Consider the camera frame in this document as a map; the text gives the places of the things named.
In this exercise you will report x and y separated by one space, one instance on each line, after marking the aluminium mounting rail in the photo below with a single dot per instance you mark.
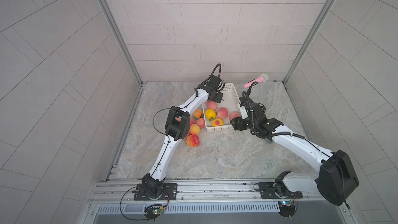
194 190

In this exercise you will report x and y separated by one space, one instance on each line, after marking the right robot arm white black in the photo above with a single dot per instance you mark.
335 178

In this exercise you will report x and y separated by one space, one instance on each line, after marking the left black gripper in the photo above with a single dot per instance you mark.
218 97

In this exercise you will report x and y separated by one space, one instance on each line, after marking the red orange peach bottom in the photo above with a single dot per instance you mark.
193 140

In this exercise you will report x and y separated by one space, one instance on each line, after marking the left circuit board with cable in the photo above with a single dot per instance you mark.
151 212

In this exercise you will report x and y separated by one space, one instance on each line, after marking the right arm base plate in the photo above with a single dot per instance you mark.
272 190

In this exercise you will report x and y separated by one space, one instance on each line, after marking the yellow peach with leaf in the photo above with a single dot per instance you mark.
217 122

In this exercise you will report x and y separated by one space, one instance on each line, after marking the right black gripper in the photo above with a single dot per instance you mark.
240 126

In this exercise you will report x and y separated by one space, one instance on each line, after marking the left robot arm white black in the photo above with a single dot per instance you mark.
177 127

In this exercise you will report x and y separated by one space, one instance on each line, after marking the pink toy microphone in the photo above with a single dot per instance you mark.
260 79

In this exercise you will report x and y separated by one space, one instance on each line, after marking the right circuit board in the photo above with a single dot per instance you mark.
287 209

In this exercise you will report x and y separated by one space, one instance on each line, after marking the white ventilation grille strip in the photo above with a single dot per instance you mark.
198 207

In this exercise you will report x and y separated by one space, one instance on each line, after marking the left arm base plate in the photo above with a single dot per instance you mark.
146 193

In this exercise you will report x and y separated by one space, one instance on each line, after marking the orange wrinkled peach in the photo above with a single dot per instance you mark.
197 114

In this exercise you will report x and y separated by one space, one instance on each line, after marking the orange pink peach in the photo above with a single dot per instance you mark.
194 129

